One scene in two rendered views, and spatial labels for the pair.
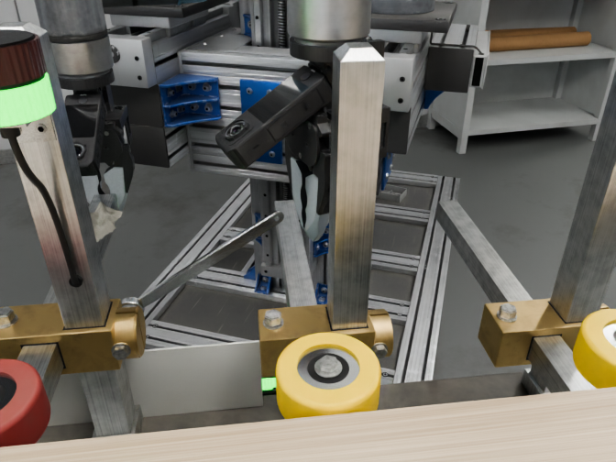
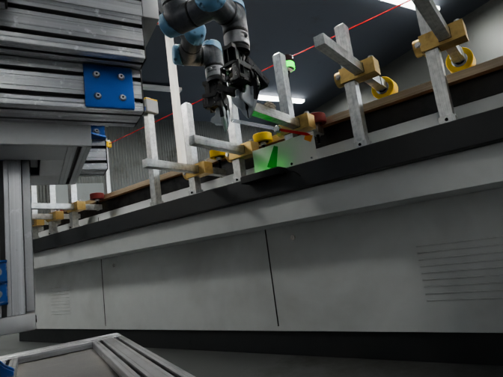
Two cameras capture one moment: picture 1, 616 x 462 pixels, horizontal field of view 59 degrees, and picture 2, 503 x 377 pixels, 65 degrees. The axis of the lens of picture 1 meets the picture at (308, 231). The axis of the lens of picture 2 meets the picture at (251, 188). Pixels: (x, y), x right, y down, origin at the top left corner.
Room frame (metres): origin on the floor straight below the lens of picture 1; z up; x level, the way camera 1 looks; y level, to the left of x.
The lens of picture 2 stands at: (1.50, 1.03, 0.42)
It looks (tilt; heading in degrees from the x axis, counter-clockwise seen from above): 10 degrees up; 224
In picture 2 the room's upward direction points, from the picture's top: 8 degrees counter-clockwise
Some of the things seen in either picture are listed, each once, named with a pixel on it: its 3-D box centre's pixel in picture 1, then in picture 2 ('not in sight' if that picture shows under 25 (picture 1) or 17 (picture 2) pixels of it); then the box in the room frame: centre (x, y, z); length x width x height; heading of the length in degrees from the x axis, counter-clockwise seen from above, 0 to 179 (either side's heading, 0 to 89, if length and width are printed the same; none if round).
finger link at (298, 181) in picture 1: (321, 192); (218, 120); (0.54, -0.01, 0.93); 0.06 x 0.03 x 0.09; 117
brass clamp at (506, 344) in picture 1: (547, 330); (197, 170); (0.47, -0.27, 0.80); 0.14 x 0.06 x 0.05; 97
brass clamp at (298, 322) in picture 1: (324, 337); (242, 152); (0.44, -0.02, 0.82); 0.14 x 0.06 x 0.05; 97
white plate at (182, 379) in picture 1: (143, 383); (283, 155); (0.44, 0.18, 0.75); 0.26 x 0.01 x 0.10; 97
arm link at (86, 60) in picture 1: (78, 55); (237, 43); (0.70, 0.29, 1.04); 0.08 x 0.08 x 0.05
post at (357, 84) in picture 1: (347, 293); (235, 140); (0.44, -0.04, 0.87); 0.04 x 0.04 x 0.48; 7
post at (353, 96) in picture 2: not in sight; (352, 93); (0.38, 0.46, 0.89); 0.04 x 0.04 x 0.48; 7
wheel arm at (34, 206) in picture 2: not in sight; (65, 206); (0.65, -1.23, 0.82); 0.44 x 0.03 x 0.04; 7
